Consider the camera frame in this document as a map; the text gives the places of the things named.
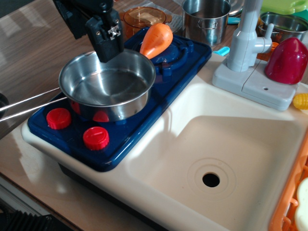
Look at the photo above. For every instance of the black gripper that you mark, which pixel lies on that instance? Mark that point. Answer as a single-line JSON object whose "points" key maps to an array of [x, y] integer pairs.
{"points": [[98, 20]]}

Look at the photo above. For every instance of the steel pan with wire handle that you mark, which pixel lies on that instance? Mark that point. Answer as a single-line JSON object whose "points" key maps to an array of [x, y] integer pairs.
{"points": [[104, 92]]}

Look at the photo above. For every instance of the red left stove knob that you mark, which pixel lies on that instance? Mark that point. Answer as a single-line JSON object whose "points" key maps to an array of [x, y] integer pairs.
{"points": [[58, 118]]}

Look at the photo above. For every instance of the red stove knob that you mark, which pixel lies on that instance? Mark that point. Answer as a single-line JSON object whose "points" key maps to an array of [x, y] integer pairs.
{"points": [[96, 138], [58, 118]]}

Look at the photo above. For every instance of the red right stove knob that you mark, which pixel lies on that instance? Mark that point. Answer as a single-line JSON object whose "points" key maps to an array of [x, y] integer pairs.
{"points": [[96, 138]]}

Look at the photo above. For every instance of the blue toy stove top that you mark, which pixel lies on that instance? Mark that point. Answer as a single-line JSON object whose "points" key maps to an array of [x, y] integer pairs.
{"points": [[175, 67]]}

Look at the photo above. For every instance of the cream toy sink unit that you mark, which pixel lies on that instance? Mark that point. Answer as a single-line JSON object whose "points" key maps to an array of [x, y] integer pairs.
{"points": [[212, 162]]}

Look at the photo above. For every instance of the orange transparent toy pot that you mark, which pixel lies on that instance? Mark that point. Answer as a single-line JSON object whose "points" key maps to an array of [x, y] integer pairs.
{"points": [[137, 18]]}

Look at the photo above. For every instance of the orange toy carrot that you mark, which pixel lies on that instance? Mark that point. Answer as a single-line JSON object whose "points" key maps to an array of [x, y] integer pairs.
{"points": [[157, 39]]}

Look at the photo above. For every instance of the black knob at left edge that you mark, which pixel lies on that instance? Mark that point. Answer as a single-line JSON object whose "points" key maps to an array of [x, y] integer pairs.
{"points": [[3, 103]]}

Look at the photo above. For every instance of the tall steel pot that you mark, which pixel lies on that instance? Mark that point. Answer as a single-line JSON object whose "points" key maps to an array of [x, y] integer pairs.
{"points": [[205, 21]]}

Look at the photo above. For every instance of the light blue spatula tip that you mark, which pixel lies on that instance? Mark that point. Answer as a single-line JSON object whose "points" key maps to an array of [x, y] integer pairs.
{"points": [[222, 51]]}

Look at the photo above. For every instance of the grey toy faucet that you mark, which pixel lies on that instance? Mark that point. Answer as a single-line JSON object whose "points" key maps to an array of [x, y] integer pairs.
{"points": [[242, 73]]}

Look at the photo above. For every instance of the steel pot at right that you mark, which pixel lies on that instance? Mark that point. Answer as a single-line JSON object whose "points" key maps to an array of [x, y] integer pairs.
{"points": [[285, 26]]}

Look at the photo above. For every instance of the green plastic lid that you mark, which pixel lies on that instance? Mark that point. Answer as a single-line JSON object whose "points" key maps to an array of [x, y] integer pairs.
{"points": [[284, 6]]}

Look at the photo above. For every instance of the red toy pepper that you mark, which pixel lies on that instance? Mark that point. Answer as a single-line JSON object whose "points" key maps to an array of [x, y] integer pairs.
{"points": [[288, 62]]}

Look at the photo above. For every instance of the yellow toy corn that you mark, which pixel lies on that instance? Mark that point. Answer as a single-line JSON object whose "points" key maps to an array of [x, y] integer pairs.
{"points": [[300, 101]]}

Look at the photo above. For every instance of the orange dish rack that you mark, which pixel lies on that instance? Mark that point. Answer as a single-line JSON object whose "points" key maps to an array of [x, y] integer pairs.
{"points": [[283, 219]]}

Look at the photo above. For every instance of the cream plate in rack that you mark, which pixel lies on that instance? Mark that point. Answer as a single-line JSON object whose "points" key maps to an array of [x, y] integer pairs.
{"points": [[301, 213]]}

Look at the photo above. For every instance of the light blue utensil handle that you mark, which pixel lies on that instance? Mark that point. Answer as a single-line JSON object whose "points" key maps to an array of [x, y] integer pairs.
{"points": [[233, 20]]}

